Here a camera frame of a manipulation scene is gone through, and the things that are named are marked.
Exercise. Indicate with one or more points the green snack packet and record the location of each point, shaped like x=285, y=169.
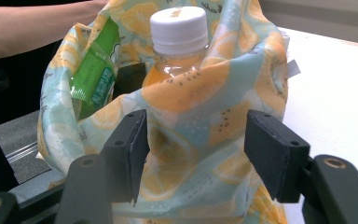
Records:
x=98, y=71

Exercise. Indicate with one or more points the orange juice bottle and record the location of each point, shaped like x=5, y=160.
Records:
x=178, y=34

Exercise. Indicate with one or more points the metal floor rail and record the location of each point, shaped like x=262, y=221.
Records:
x=21, y=152

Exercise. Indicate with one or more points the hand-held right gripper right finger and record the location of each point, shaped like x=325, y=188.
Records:
x=273, y=155

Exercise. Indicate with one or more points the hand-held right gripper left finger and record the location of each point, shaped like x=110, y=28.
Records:
x=127, y=155

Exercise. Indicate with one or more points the lemon print fabric bag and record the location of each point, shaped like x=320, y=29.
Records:
x=199, y=124

